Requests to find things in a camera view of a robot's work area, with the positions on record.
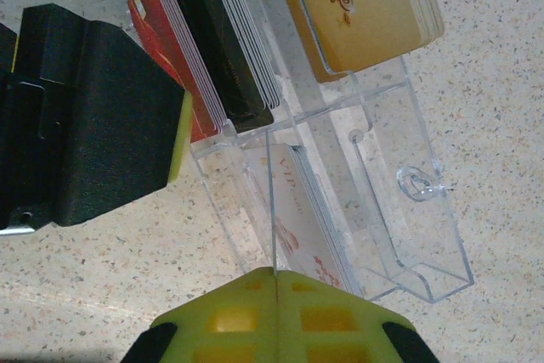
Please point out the gold VIP card stack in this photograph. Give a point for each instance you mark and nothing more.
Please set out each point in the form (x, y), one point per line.
(361, 18)

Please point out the black card stack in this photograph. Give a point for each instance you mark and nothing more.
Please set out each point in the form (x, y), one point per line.
(212, 40)

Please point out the red card stack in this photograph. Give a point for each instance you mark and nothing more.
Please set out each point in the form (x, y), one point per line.
(157, 35)

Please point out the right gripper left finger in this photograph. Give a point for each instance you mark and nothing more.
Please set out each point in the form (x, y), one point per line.
(229, 329)

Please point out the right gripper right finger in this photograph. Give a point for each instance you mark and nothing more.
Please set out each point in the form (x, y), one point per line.
(331, 329)

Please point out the white VIP card stack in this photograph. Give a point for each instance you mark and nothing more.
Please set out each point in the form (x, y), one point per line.
(306, 218)

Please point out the clear acrylic card stand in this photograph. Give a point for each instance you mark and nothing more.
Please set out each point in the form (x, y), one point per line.
(408, 231)

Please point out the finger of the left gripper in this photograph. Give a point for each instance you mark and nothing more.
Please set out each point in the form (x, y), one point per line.
(6, 48)
(119, 125)

